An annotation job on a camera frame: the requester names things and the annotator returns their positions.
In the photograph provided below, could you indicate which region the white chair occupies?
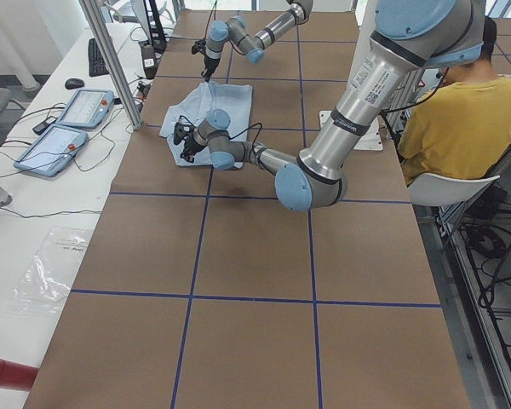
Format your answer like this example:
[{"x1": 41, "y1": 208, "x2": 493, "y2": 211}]
[{"x1": 408, "y1": 173, "x2": 500, "y2": 206}]

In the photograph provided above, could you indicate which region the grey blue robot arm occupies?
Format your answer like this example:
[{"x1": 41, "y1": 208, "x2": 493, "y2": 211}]
[
  {"x1": 172, "y1": 1, "x2": 485, "y2": 211},
  {"x1": 192, "y1": 0, "x2": 313, "y2": 82}
]

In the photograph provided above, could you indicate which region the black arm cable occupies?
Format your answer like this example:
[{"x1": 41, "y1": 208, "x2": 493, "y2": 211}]
[{"x1": 176, "y1": 114, "x2": 265, "y2": 144}]

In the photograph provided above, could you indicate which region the upper blue teach pendant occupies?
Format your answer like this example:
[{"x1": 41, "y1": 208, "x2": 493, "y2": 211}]
[{"x1": 56, "y1": 88, "x2": 114, "y2": 130}]

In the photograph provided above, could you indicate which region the lower blue teach pendant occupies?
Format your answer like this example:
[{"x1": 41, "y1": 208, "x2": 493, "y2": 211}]
[{"x1": 14, "y1": 124, "x2": 89, "y2": 177}]

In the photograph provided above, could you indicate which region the blue teach pendant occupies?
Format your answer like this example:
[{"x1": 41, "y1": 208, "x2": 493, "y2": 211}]
[
  {"x1": 56, "y1": 88, "x2": 114, "y2": 130},
  {"x1": 14, "y1": 124, "x2": 89, "y2": 177}
]

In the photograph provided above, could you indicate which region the light blue button-up shirt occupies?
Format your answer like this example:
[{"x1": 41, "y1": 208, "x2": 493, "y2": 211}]
[{"x1": 159, "y1": 81, "x2": 253, "y2": 167}]

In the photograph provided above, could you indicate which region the grey aluminium frame post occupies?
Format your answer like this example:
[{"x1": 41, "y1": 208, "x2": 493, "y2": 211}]
[{"x1": 78, "y1": 0, "x2": 142, "y2": 130}]

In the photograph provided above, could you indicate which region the black keyboard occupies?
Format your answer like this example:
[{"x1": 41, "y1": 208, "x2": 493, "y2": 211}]
[{"x1": 88, "y1": 38, "x2": 109, "y2": 78}]

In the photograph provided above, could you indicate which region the clear plastic bag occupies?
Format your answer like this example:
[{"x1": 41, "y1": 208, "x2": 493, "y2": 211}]
[{"x1": 5, "y1": 227, "x2": 93, "y2": 317}]

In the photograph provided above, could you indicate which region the black computer mouse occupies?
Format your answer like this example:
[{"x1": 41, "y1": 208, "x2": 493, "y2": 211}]
[{"x1": 64, "y1": 78, "x2": 85, "y2": 90}]

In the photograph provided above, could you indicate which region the person in yellow shirt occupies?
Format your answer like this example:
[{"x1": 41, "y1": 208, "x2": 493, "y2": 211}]
[{"x1": 396, "y1": 14, "x2": 511, "y2": 185}]

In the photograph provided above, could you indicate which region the red cylinder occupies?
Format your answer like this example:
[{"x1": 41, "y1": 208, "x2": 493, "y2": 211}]
[{"x1": 0, "y1": 359, "x2": 38, "y2": 392}]

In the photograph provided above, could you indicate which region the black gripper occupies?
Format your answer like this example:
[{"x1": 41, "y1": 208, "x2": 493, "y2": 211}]
[
  {"x1": 201, "y1": 49, "x2": 221, "y2": 82},
  {"x1": 173, "y1": 122, "x2": 204, "y2": 164}
]

